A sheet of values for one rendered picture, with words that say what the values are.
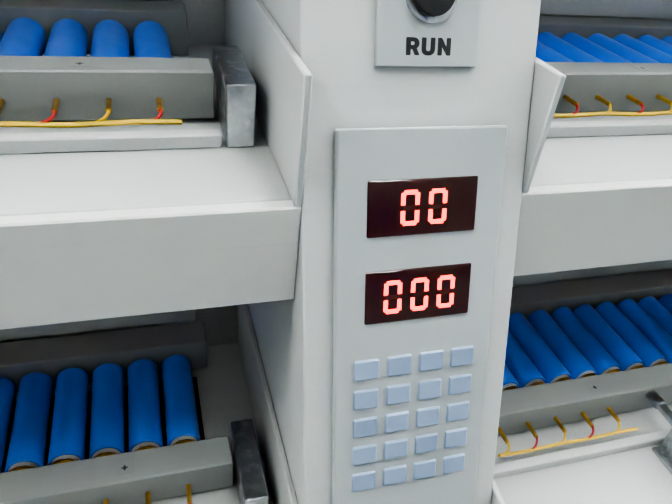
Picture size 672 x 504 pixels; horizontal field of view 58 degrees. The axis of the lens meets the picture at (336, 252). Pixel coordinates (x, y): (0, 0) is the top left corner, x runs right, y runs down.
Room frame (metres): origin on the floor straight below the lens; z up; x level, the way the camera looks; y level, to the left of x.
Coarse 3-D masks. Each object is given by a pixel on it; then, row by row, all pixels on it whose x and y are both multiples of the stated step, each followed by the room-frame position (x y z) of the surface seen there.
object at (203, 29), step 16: (128, 0) 0.39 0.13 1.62; (144, 0) 0.40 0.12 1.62; (176, 0) 0.40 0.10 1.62; (192, 0) 0.40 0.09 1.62; (208, 0) 0.41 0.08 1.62; (192, 16) 0.40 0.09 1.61; (208, 16) 0.41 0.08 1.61; (224, 16) 0.41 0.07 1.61; (576, 16) 0.49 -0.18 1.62; (192, 32) 0.40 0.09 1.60; (208, 32) 0.41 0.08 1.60; (224, 32) 0.41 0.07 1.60; (640, 272) 0.52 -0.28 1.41; (192, 320) 0.40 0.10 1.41; (208, 320) 0.40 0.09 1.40; (224, 320) 0.41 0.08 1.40; (48, 336) 0.37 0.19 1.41; (208, 336) 0.40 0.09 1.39; (224, 336) 0.41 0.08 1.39
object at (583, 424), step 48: (528, 288) 0.45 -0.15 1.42; (576, 288) 0.45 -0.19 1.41; (624, 288) 0.46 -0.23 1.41; (528, 336) 0.40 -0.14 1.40; (576, 336) 0.41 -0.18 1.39; (624, 336) 0.41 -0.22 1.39; (528, 384) 0.36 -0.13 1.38; (576, 384) 0.35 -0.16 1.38; (624, 384) 0.36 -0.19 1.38; (528, 432) 0.34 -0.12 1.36; (576, 432) 0.34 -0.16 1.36; (624, 432) 0.34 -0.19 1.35; (528, 480) 0.30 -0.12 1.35; (576, 480) 0.31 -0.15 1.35; (624, 480) 0.31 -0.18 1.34
